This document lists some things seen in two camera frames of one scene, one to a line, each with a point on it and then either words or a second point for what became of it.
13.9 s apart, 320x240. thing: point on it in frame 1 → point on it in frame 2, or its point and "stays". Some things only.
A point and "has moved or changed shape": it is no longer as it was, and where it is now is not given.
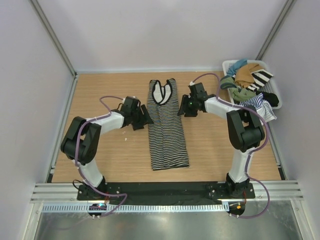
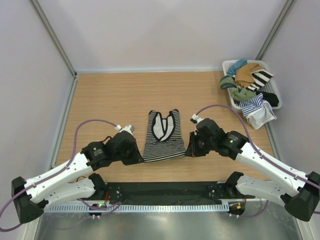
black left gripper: x=140 y=125 → x=136 y=157
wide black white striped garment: x=261 y=77 stays
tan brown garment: x=243 y=77 stays
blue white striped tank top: x=262 y=107 stays
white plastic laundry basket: x=226 y=65 stays
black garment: x=272 y=98 stays
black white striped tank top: x=167 y=144 has moved or changed shape
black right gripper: x=184 y=103 → x=190 y=151
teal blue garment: x=232 y=69 stays
